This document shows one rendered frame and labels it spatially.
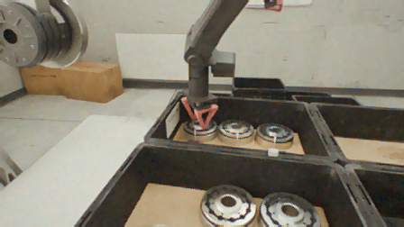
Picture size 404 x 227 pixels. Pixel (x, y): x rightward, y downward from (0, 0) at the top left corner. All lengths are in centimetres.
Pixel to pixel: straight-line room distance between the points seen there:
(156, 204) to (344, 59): 345
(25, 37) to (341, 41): 344
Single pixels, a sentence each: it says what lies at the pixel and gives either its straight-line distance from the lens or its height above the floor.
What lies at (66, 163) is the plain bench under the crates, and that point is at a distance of 97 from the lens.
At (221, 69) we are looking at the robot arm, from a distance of 65.
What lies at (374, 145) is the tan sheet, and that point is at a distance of 86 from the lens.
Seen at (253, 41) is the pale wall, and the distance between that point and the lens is 342.
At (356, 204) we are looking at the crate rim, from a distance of 46.
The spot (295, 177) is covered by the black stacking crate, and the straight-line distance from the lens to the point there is 53.
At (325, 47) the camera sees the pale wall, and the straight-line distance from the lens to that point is 364.
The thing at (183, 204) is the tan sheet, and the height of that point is 83.
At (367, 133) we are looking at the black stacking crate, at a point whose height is 85.
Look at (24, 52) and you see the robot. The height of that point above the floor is 110.
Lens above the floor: 121
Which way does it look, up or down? 25 degrees down
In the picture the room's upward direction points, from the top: straight up
